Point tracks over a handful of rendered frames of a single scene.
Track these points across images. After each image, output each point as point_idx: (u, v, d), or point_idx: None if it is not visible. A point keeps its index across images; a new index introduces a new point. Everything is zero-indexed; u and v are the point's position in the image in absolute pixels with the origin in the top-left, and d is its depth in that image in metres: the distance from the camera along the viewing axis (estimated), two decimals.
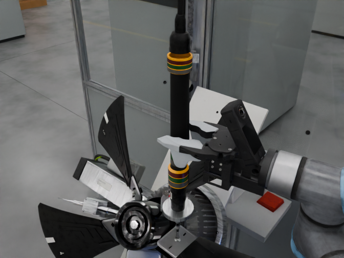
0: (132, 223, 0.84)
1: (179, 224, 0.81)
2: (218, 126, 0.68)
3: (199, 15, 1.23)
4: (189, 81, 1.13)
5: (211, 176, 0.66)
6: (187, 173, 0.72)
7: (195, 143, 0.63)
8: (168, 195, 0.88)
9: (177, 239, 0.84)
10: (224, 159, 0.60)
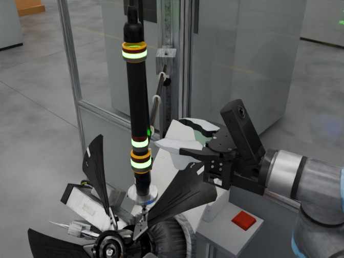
0: (107, 251, 0.97)
1: (144, 208, 0.85)
2: (220, 126, 0.68)
3: None
4: (164, 74, 1.16)
5: (211, 176, 0.66)
6: (148, 158, 0.75)
7: (195, 144, 0.63)
8: (140, 225, 1.00)
9: None
10: (224, 159, 0.60)
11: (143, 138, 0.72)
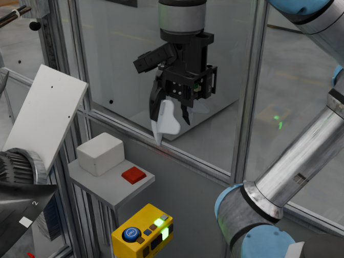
0: None
1: None
2: None
3: (49, 0, 1.33)
4: (17, 12, 1.14)
5: (190, 97, 0.58)
6: None
7: None
8: None
9: None
10: (158, 76, 0.59)
11: None
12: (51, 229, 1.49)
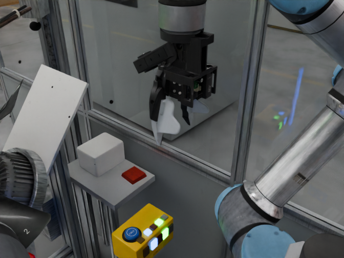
0: None
1: None
2: None
3: (49, 0, 1.33)
4: (17, 12, 1.14)
5: (190, 97, 0.58)
6: None
7: None
8: None
9: None
10: (158, 76, 0.59)
11: None
12: (51, 229, 1.49)
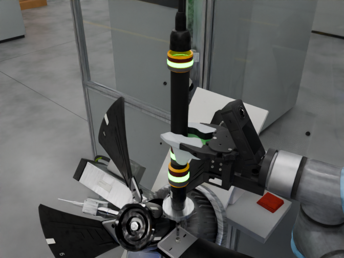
0: (133, 224, 0.84)
1: (178, 222, 0.81)
2: (216, 127, 0.68)
3: (199, 16, 1.23)
4: (189, 80, 1.12)
5: (211, 176, 0.66)
6: (188, 172, 0.71)
7: (196, 141, 0.64)
8: (176, 242, 0.84)
9: None
10: (224, 159, 0.60)
11: None
12: None
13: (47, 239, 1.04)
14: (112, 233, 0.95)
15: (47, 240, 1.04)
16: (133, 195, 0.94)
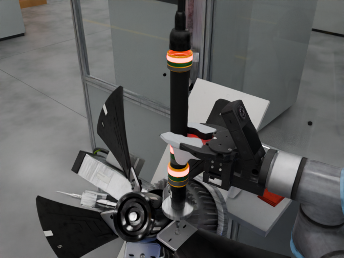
0: (132, 215, 0.83)
1: None
2: (216, 127, 0.68)
3: (199, 6, 1.21)
4: (189, 80, 1.12)
5: (211, 176, 0.66)
6: (187, 171, 0.71)
7: (196, 141, 0.64)
8: (177, 234, 0.83)
9: (142, 256, 0.86)
10: (224, 159, 0.60)
11: None
12: None
13: (44, 232, 1.02)
14: (111, 224, 0.93)
15: (45, 232, 1.02)
16: (132, 186, 0.92)
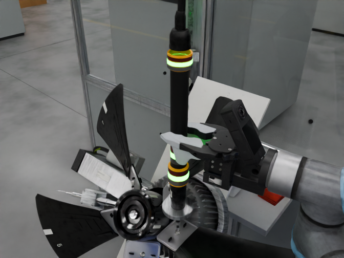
0: (132, 213, 0.82)
1: (179, 220, 0.80)
2: (216, 127, 0.68)
3: (199, 5, 1.21)
4: (189, 80, 1.12)
5: (211, 176, 0.66)
6: (187, 171, 0.71)
7: (196, 141, 0.64)
8: (176, 234, 0.83)
9: (142, 255, 0.86)
10: (224, 159, 0.60)
11: None
12: None
13: (44, 230, 1.02)
14: (111, 223, 0.93)
15: (45, 231, 1.01)
16: (132, 184, 0.91)
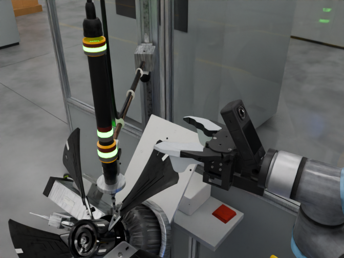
0: (83, 239, 1.00)
1: (114, 198, 0.89)
2: (222, 126, 0.68)
3: (155, 50, 1.39)
4: (141, 70, 1.20)
5: (211, 176, 0.66)
6: (114, 148, 0.79)
7: (195, 146, 0.63)
8: (119, 256, 1.01)
9: None
10: (224, 159, 0.60)
11: (107, 129, 0.76)
12: None
13: (16, 249, 1.20)
14: None
15: (16, 250, 1.19)
16: (86, 213, 1.09)
